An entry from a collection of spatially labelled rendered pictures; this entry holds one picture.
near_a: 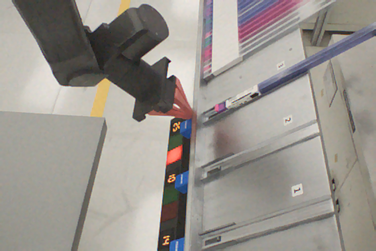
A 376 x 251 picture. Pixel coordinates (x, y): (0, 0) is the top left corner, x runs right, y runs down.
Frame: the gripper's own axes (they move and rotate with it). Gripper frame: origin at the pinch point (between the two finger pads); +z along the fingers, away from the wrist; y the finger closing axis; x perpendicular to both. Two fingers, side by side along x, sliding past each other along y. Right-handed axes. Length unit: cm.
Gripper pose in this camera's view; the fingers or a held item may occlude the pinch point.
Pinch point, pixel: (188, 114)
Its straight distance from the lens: 70.7
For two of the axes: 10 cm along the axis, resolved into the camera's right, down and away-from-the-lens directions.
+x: -7.2, 3.9, 5.8
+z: 6.9, 4.8, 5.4
